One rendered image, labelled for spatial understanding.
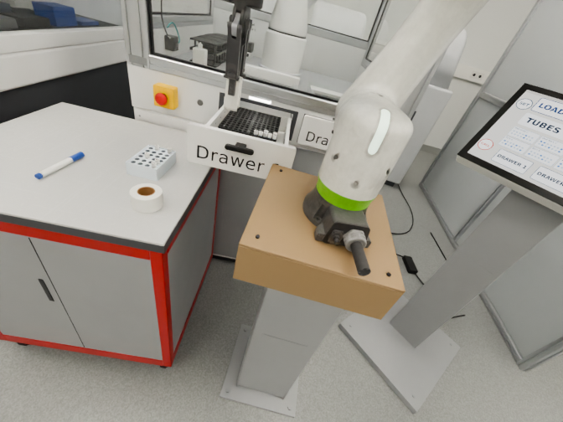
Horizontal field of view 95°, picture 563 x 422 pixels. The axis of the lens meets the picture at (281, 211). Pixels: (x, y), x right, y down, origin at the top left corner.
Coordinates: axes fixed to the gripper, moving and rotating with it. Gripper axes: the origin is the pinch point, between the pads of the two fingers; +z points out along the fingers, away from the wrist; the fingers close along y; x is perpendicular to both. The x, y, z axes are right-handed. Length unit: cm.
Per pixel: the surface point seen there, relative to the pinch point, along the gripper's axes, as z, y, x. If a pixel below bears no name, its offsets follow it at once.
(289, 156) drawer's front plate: 12.6, -0.9, 16.6
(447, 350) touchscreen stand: 99, -5, 123
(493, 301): 97, -43, 173
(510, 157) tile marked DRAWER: 2, -14, 84
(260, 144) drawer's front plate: 11.0, -0.9, 8.5
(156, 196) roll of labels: 22.9, 14.9, -12.5
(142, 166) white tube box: 23.3, 3.5, -21.3
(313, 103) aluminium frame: 5.9, -34.4, 22.6
